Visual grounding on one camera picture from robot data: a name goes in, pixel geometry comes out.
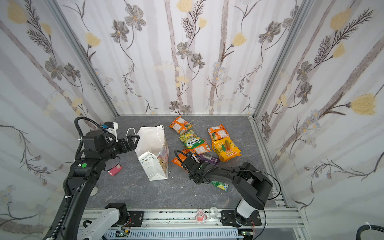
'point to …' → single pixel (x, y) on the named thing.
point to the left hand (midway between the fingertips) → (130, 134)
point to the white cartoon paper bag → (152, 151)
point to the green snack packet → (224, 186)
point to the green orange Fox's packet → (199, 146)
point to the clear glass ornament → (213, 213)
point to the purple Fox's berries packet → (209, 158)
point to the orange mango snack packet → (180, 125)
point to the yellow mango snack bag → (226, 149)
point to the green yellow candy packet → (189, 136)
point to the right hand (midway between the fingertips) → (196, 162)
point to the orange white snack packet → (218, 132)
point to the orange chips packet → (182, 157)
